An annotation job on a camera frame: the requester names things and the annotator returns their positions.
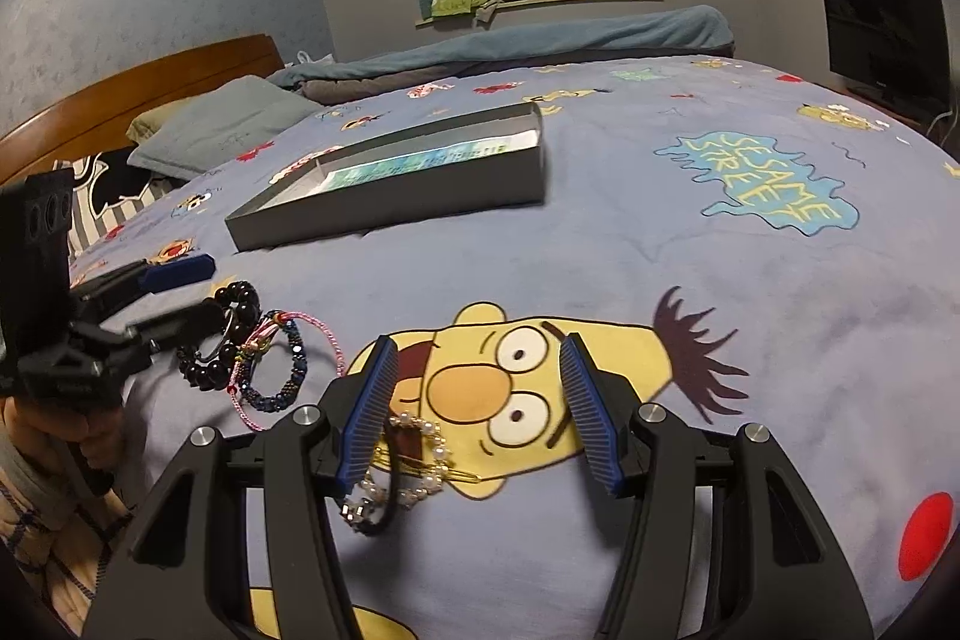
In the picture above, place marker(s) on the pearl circle hair clip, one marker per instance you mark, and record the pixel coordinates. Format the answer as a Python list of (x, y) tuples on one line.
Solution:
[(411, 462)]

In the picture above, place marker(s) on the person's left hand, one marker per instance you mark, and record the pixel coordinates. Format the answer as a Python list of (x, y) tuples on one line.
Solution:
[(49, 451)]

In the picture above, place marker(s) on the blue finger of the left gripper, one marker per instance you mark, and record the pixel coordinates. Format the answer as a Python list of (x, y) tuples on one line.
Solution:
[(177, 273)]

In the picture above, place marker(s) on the cartoon print bed sheet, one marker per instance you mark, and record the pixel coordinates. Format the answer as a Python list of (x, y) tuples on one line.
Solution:
[(742, 244)]

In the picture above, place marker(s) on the printed paper sheet in box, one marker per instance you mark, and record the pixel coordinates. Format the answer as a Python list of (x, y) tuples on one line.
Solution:
[(411, 162)]

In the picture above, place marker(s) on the grey-blue pillow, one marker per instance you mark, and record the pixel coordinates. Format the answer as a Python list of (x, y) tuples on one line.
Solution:
[(218, 126)]

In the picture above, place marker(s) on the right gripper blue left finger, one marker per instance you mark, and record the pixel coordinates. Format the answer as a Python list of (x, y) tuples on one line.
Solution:
[(360, 409)]

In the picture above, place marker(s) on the blue folded blanket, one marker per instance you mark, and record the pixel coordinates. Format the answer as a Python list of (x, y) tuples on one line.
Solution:
[(688, 30)]

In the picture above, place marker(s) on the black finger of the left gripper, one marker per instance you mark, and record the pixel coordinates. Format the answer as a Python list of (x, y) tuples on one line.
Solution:
[(185, 326)]

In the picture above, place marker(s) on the wooden headboard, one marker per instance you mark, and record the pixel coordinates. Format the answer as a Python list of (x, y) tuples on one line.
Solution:
[(96, 118)]

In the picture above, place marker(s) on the striped black white pillow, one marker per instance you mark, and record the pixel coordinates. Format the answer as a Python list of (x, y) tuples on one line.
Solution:
[(107, 191)]

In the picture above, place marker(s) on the olive green pillow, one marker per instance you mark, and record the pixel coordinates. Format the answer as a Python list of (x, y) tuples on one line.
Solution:
[(147, 123)]

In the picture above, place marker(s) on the grey shallow cardboard box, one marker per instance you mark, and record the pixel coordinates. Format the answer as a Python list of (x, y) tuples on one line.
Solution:
[(291, 211)]

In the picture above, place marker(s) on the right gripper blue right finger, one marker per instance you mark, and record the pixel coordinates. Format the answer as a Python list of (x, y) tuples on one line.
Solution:
[(593, 397)]

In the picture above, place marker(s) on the black flat monitor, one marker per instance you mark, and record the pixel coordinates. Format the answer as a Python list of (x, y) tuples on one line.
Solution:
[(898, 48)]

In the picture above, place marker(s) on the green cloth on sill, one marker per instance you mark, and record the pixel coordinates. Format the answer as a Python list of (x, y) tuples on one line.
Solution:
[(450, 8)]

